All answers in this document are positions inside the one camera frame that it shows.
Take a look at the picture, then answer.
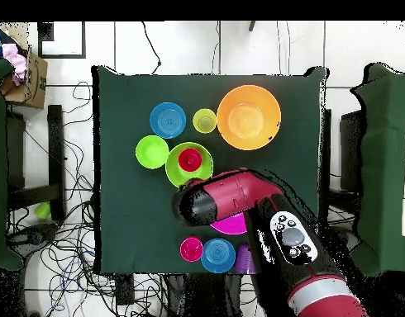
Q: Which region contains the black metal stand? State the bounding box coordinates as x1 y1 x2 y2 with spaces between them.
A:
5 104 66 221

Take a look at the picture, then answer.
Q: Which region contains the black floor cable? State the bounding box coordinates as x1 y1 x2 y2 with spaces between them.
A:
141 21 163 76

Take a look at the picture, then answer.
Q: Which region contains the small green plastic bowl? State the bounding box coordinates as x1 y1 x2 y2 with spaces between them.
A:
135 135 171 170

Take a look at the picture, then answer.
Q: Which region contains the large green plastic bowl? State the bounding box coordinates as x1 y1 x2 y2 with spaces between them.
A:
164 141 215 188

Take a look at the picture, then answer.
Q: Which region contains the yellow plastic cup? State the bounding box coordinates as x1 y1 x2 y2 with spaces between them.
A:
192 107 218 135

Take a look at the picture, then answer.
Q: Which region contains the black power strip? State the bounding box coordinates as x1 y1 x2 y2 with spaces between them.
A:
115 273 135 306

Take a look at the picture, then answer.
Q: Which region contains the pink cloth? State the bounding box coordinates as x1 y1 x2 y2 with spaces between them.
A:
1 43 27 86

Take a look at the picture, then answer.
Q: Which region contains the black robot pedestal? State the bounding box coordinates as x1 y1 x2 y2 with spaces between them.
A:
165 272 256 317

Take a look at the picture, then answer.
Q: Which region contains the black box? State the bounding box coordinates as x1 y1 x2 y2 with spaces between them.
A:
340 110 367 192

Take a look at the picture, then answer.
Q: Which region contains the black square frame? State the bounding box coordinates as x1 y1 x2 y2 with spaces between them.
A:
37 21 87 59

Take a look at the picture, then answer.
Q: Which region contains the large pink plastic bowl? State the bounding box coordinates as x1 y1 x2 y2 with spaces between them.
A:
209 169 250 236

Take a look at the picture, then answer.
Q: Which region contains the black base with knob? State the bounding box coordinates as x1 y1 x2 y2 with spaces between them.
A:
7 223 60 253

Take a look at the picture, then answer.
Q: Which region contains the dark green table cloth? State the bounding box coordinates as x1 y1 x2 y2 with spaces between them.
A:
91 64 329 276

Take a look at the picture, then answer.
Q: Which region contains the green cup on floor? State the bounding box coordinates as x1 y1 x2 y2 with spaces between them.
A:
34 201 51 220

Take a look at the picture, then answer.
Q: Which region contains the blue plastic bowl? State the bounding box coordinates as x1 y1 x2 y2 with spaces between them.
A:
149 101 188 140
200 238 237 274

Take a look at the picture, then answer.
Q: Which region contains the tangle of floor cables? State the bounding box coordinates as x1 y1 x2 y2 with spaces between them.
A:
7 81 167 317

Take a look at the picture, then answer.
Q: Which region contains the orange plastic bowl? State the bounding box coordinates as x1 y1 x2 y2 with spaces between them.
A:
216 84 283 152

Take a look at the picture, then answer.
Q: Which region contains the purple plastic cup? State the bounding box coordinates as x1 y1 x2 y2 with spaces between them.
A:
234 244 257 275

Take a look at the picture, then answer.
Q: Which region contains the crimson pink plastic cup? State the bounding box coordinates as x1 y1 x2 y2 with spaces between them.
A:
179 236 204 263

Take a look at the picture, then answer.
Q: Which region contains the brown cardboard box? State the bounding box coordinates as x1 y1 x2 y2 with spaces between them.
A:
0 45 49 110

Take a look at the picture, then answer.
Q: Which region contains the red plastic cup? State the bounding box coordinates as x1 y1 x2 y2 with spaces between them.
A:
178 147 203 173

